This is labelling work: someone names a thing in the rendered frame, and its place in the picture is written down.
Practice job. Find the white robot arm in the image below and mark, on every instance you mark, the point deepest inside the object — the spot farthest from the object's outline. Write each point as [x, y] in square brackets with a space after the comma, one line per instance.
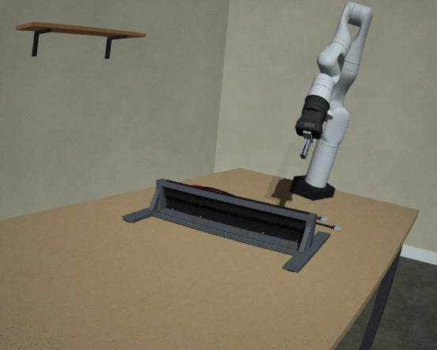
[343, 75]

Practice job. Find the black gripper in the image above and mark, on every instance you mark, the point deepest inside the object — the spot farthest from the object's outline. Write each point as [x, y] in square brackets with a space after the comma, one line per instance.
[314, 113]

